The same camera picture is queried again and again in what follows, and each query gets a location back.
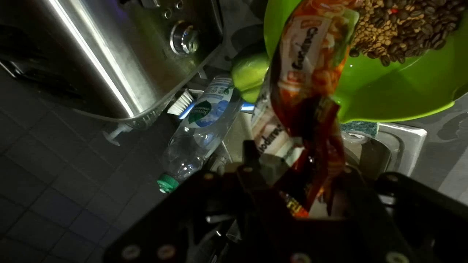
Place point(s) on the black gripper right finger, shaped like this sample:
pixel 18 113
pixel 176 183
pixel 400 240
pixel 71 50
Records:
pixel 353 188

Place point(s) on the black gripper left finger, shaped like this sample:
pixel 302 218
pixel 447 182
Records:
pixel 251 158

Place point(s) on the orange instant noodle packet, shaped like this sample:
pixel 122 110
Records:
pixel 312 88

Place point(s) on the green plastic bowl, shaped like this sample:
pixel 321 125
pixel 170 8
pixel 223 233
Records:
pixel 404 93

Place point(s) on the clear plastic water bottle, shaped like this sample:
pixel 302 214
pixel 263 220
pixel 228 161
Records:
pixel 200 132

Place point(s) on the green yellow sponge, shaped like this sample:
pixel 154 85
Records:
pixel 361 128

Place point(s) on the stainless steel sink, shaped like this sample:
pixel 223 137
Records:
pixel 404 141

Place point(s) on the blue white dish brush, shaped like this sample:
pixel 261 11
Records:
pixel 182 103

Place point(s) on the coffee beans pile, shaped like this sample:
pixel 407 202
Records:
pixel 404 30

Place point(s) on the stainless steel toaster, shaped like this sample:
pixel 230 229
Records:
pixel 97 49

